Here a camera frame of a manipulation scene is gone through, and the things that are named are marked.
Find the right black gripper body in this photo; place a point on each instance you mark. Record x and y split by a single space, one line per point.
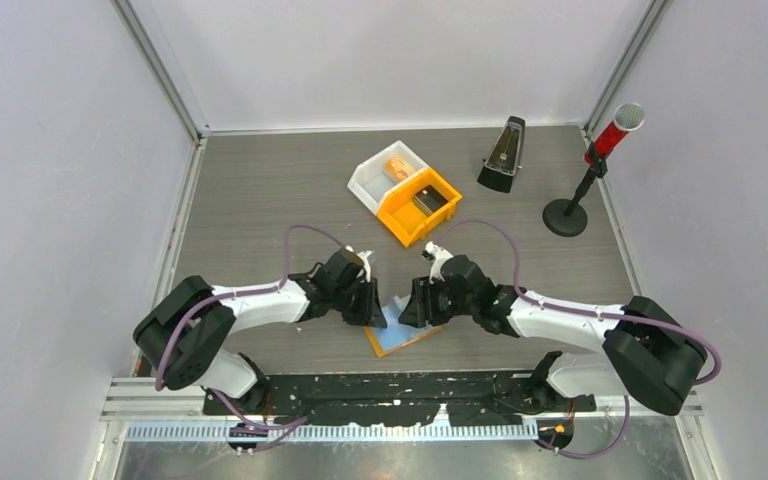
445 304

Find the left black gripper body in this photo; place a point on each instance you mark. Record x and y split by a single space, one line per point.
342 296

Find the orange card holder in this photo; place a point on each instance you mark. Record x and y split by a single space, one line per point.
390 344

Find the blue credit card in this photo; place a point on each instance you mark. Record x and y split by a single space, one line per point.
397 334

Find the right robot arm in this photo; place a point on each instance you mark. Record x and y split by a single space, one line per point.
633 349

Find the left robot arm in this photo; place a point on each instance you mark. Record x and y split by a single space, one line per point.
183 336

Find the black cards in yellow bin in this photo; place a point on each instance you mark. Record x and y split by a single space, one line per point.
429 200

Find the yellow plastic bin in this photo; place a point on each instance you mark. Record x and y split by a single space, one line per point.
404 220

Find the white plastic bin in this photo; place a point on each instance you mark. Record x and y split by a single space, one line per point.
371 183

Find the black microphone stand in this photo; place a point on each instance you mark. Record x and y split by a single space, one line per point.
566 217

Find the orange box in white bin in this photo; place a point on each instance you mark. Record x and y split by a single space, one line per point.
399 169

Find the black metronome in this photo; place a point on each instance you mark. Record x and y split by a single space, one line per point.
501 166

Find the red microphone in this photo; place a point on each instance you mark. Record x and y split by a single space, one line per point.
627 118

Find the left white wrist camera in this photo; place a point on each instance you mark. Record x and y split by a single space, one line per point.
367 259

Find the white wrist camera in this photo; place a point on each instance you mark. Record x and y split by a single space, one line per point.
437 256
367 259

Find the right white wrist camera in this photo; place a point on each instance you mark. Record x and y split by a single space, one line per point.
437 256

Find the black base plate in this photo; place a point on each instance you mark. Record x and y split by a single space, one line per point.
469 398

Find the white toothed rail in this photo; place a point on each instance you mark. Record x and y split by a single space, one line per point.
216 431

